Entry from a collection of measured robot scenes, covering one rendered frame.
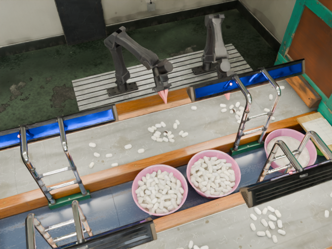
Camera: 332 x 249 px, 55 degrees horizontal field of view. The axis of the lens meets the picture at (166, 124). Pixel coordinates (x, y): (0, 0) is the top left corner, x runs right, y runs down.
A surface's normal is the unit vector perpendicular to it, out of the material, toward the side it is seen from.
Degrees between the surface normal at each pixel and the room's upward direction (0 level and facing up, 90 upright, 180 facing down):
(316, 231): 0
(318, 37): 91
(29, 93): 0
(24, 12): 90
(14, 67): 0
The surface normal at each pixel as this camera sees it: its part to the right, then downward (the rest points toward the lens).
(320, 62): -0.95, 0.25
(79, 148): 0.00, -0.63
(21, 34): 0.34, 0.72
